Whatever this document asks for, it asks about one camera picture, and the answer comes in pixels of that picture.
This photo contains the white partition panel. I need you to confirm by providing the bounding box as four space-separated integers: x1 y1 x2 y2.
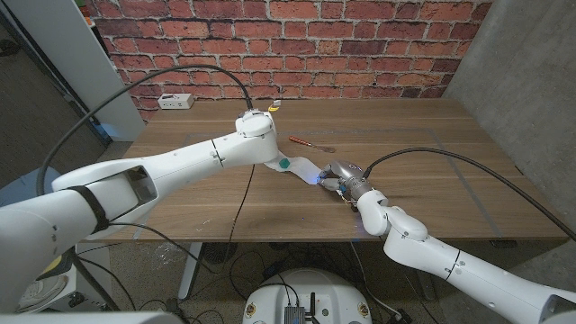
4 0 146 142

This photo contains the grey table leg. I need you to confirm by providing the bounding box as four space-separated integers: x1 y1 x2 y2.
407 240 437 302

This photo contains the white cloth strip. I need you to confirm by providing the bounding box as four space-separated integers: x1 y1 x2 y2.
263 155 325 185

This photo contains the black and yellow floor object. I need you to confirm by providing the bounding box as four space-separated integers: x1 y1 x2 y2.
40 251 77 283

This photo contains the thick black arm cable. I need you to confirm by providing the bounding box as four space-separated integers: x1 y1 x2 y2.
363 147 576 242
36 64 254 197

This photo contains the white table leg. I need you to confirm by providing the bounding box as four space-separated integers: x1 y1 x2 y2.
177 241 203 300

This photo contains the white floor stand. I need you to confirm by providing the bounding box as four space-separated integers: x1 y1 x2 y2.
71 242 113 311

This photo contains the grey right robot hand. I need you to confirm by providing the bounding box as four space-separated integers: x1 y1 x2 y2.
316 159 374 200

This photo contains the black round floor object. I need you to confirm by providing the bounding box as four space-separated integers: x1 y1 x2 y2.
202 242 239 265

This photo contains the red brick printed backdrop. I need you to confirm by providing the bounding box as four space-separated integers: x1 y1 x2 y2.
85 0 494 122

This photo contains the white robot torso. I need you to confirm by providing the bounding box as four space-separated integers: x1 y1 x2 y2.
242 267 374 324

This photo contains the blue grey bin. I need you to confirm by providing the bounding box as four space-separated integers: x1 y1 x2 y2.
0 165 62 206

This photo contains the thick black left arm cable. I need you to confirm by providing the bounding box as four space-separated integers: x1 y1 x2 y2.
36 64 254 197

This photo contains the grey electronics box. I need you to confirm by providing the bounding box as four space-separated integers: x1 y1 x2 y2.
283 305 307 324

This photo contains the white floor appliance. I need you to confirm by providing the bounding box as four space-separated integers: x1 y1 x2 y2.
17 274 68 312

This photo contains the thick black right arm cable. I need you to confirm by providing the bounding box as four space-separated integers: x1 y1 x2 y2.
363 147 576 242

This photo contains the thin black left wrist cable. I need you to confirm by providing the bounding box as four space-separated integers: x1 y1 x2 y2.
227 164 257 253

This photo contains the white power strip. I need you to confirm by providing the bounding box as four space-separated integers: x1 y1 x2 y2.
157 93 195 111

